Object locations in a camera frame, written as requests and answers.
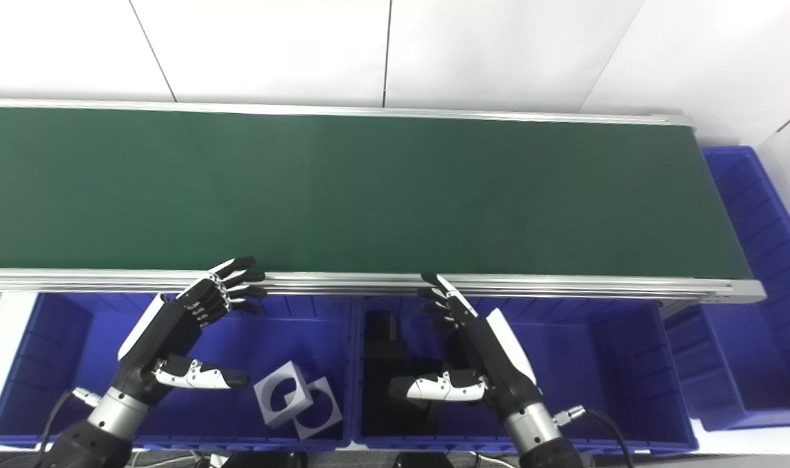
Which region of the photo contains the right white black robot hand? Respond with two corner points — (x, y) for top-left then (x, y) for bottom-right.
(388, 272), (544, 417)

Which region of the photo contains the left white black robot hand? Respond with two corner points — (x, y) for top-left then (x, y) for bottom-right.
(112, 257), (269, 405)

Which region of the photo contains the blue bin with black part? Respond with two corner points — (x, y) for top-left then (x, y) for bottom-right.
(350, 296), (700, 456)

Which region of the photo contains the black block part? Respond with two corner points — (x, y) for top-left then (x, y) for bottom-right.
(362, 311), (436, 431)

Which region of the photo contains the blue bin with white parts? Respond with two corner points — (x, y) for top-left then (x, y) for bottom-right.
(0, 291), (358, 453)

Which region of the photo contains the white square part round hole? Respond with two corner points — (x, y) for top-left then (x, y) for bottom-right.
(254, 361), (315, 429)
(293, 376), (344, 441)

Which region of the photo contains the green conveyor belt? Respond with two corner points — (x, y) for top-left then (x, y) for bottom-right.
(0, 97), (767, 305)

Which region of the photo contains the empty blue plastic bin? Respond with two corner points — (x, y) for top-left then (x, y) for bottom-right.
(660, 146), (790, 432)

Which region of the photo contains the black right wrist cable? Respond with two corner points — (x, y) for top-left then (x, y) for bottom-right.
(553, 404), (637, 468)

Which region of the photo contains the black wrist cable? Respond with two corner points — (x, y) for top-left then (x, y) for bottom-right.
(553, 404), (637, 468)
(38, 387), (103, 456)

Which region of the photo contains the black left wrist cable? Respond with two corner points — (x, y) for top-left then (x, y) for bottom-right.
(38, 387), (103, 456)

